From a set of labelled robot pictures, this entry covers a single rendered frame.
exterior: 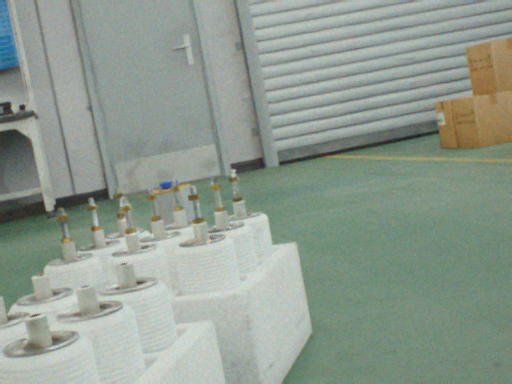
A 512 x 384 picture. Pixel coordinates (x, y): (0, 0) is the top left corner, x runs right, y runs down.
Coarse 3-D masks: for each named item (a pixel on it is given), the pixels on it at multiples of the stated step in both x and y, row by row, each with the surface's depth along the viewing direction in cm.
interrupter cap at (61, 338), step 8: (56, 336) 81; (64, 336) 80; (72, 336) 80; (16, 344) 81; (24, 344) 80; (56, 344) 77; (64, 344) 77; (8, 352) 77; (16, 352) 77; (24, 352) 76; (32, 352) 76; (40, 352) 76
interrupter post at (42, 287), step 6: (36, 276) 105; (42, 276) 104; (48, 276) 105; (36, 282) 104; (42, 282) 104; (48, 282) 105; (36, 288) 105; (42, 288) 104; (48, 288) 105; (36, 294) 105; (42, 294) 104; (48, 294) 105
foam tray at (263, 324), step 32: (288, 256) 149; (256, 288) 126; (288, 288) 145; (192, 320) 124; (224, 320) 122; (256, 320) 123; (288, 320) 142; (224, 352) 123; (256, 352) 121; (288, 352) 138
